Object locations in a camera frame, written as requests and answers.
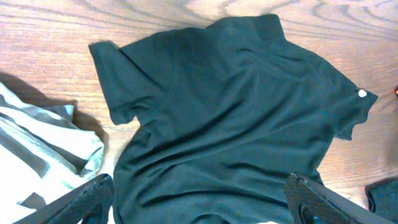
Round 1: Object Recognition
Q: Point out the white folded cloth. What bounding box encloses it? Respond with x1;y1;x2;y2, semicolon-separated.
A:
0;82;105;224

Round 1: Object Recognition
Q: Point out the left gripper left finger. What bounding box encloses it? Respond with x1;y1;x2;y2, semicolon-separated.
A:
15;174;114;224

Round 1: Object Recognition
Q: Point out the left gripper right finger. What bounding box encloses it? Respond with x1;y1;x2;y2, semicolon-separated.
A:
284;172;393;224

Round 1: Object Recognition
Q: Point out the black t-shirt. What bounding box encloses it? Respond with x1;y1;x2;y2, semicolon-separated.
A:
89;14;377;223

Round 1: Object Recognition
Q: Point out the black shorts red waistband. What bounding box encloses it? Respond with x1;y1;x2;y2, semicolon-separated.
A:
365;177;398;223

